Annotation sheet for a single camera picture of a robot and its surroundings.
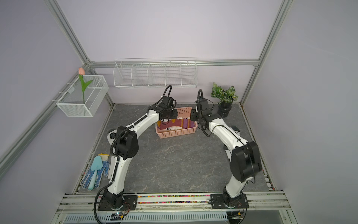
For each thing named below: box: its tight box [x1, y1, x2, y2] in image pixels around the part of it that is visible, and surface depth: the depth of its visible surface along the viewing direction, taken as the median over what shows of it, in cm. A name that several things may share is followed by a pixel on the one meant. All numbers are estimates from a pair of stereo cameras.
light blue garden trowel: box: [87, 155, 104, 191], surface depth 88 cm
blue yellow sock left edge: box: [97, 153, 111, 161], surface depth 93 cm
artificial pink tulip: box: [78, 67, 93, 105], surface depth 86 cm
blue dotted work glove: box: [80, 161, 111, 189], surface depth 84 cm
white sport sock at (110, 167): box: [107, 155, 114, 180], surface depth 88 cm
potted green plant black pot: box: [210, 82, 239, 118], surface depth 96 cm
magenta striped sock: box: [156, 118, 197, 130], surface depth 106 cm
